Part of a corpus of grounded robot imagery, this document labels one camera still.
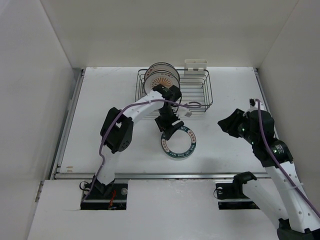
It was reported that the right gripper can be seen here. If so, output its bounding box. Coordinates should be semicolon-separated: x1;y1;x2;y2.
217;107;258;145

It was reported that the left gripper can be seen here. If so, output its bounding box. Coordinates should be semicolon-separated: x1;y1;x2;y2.
155;106;183;140

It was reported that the green rimmed lettered plate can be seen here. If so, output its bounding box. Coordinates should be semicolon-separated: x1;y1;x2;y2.
160;126;197;161

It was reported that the orange sunburst plate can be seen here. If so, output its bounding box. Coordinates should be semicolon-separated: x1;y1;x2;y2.
143;70;180;94
145;61;177;76

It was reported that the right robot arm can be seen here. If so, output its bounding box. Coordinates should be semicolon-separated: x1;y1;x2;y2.
217;109;320;240

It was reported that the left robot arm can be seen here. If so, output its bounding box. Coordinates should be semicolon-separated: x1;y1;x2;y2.
89;84;184;199

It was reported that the white plastic cutlery holder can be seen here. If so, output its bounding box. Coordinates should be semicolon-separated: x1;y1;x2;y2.
184;59;208;72

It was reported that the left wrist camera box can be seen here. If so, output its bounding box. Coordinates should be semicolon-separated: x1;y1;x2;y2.
184;110;193;118

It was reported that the wire dish rack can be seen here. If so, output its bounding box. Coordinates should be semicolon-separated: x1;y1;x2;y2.
133;68;213;120

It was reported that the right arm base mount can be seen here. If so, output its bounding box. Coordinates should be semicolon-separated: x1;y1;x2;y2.
213;181;259;210

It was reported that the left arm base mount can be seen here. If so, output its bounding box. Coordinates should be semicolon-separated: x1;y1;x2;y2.
79;181;129;211

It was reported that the aluminium table edge rail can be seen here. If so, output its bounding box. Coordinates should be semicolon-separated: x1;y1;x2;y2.
53;171;276;180

